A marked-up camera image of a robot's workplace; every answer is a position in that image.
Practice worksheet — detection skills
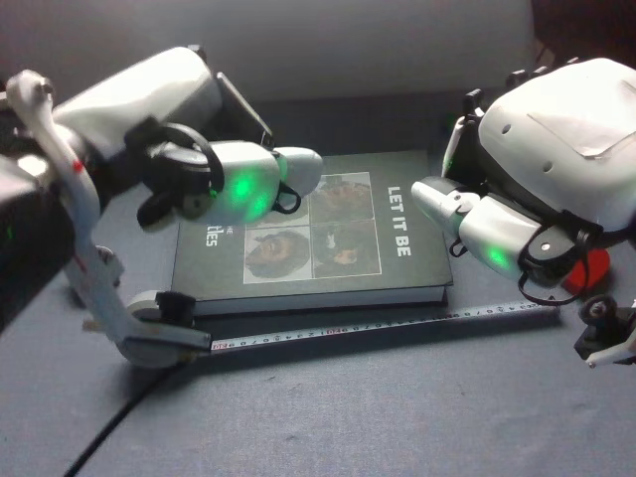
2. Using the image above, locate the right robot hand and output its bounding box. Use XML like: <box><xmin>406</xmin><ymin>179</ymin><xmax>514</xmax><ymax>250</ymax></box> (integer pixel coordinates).
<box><xmin>410</xmin><ymin>55</ymin><xmax>636</xmax><ymax>294</ymax></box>

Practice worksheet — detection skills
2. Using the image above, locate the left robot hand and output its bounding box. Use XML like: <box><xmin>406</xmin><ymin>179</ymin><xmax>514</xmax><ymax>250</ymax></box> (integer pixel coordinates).
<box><xmin>52</xmin><ymin>45</ymin><xmax>325</xmax><ymax>231</ymax></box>

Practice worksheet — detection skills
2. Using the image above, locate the white grey tape measure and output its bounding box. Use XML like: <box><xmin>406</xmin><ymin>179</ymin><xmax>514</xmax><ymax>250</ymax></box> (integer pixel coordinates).
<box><xmin>121</xmin><ymin>290</ymin><xmax>560</xmax><ymax>372</ymax></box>

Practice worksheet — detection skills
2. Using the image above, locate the black hardcover book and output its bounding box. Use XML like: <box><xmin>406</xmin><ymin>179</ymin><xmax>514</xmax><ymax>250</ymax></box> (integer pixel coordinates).
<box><xmin>170</xmin><ymin>150</ymin><xmax>454</xmax><ymax>318</ymax></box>

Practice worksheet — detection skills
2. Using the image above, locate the red heart block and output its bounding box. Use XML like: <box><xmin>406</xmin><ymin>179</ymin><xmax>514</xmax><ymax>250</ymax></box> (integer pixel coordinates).
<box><xmin>560</xmin><ymin>246</ymin><xmax>611</xmax><ymax>293</ymax></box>

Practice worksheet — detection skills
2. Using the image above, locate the black curtain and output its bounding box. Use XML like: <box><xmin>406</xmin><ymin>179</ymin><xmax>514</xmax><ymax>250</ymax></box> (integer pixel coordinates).
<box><xmin>531</xmin><ymin>0</ymin><xmax>636</xmax><ymax>69</ymax></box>

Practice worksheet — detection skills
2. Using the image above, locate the grey table cloth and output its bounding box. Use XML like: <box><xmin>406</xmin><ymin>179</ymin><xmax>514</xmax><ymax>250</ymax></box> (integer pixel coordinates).
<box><xmin>0</xmin><ymin>96</ymin><xmax>636</xmax><ymax>477</ymax></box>

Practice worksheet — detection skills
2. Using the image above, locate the thin black cable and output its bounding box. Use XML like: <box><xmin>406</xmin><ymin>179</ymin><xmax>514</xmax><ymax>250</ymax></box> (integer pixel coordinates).
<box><xmin>59</xmin><ymin>367</ymin><xmax>173</xmax><ymax>477</ymax></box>

